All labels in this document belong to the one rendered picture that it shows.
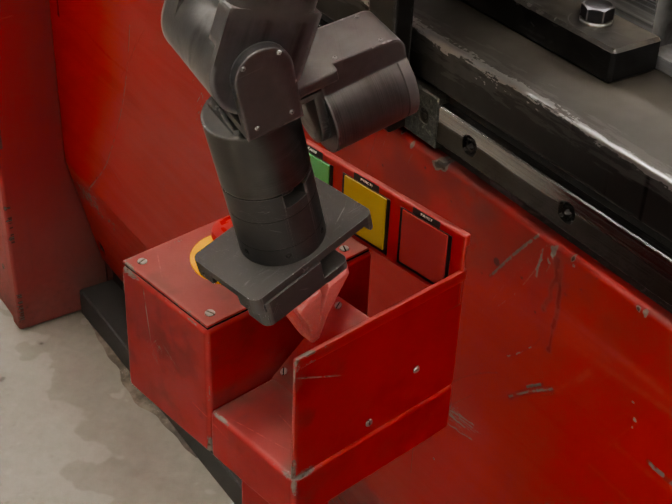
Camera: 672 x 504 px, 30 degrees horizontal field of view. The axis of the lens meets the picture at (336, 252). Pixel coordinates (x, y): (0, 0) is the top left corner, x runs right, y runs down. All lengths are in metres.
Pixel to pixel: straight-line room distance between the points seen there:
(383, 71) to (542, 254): 0.32
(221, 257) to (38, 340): 1.36
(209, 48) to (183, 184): 0.95
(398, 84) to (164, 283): 0.26
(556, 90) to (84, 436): 1.15
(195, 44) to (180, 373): 0.32
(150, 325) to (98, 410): 1.06
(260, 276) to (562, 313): 0.33
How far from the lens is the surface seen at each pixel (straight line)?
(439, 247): 0.89
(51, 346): 2.13
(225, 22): 0.66
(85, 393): 2.03
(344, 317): 0.94
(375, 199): 0.92
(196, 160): 1.56
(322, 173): 0.96
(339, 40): 0.74
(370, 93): 0.74
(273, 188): 0.74
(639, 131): 0.96
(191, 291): 0.91
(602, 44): 1.02
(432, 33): 1.08
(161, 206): 1.70
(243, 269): 0.79
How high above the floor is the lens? 1.31
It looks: 34 degrees down
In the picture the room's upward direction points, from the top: 3 degrees clockwise
